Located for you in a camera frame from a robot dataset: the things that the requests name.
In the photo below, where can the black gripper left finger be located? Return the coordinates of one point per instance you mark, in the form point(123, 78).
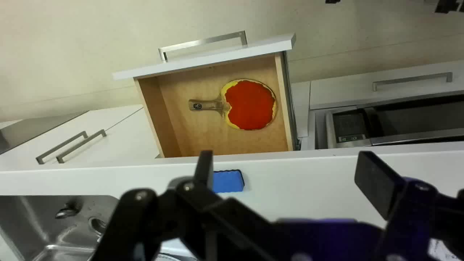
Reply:
point(211, 228)

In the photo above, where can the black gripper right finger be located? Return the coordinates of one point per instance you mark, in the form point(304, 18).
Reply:
point(414, 212)

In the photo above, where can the red table tennis racket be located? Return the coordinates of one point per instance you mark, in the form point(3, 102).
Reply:
point(245, 105)

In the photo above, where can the open wooden drawer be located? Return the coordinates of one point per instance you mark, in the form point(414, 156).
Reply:
point(166, 88)

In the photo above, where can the white closed drawer front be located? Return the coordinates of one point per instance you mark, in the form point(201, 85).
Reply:
point(387, 85)

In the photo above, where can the blue sponge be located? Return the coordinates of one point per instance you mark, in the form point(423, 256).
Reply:
point(227, 182)

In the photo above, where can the black built-in oven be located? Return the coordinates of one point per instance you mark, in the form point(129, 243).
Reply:
point(438, 118)

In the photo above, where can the white cabinet double doors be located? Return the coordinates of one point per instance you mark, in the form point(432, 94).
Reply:
point(95, 139)

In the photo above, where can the stainless steel sink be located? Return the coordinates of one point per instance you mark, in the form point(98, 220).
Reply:
point(52, 228)

